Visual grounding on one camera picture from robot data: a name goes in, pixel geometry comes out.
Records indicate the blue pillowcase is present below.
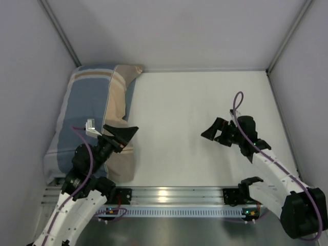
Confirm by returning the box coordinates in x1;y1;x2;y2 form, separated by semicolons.
43;64;144;183

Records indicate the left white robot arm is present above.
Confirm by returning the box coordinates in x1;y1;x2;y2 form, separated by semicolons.
32;124;139;245

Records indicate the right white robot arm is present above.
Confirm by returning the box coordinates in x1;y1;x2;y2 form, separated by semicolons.
201;116;327;239

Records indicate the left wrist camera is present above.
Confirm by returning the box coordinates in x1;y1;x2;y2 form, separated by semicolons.
85;119;101;138

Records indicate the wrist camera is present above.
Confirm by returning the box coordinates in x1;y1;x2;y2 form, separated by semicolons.
85;119;101;138
230;109;242;125

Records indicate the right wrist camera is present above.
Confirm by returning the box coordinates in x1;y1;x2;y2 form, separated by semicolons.
230;109;242;125

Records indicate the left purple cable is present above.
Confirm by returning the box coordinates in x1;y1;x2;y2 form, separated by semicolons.
40;125;128;246

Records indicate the purple cable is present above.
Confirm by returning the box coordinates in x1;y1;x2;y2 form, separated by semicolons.
40;125;128;246
232;91;323;241

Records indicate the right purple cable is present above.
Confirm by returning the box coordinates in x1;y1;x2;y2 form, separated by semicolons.
232;91;323;241

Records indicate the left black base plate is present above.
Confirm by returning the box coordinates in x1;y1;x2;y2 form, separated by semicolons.
112;188;132;205

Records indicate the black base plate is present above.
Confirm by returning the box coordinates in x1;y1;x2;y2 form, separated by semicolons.
112;188;132;205
222;188;246;207

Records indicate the aluminium mounting rail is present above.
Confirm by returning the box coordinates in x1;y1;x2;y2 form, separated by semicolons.
40;186;270;206

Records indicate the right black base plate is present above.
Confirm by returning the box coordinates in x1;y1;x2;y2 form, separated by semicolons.
222;188;246;207

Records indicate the slotted cable duct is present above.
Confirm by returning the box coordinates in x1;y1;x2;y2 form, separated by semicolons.
95;207;257;218

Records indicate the left aluminium frame post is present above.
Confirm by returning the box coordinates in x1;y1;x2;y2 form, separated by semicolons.
37;0;81;67

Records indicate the aluminium frame post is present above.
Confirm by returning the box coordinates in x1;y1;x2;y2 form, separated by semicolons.
37;0;81;67
265;0;318;76

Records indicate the right aluminium frame post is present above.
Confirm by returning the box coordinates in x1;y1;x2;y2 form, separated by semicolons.
265;0;318;76

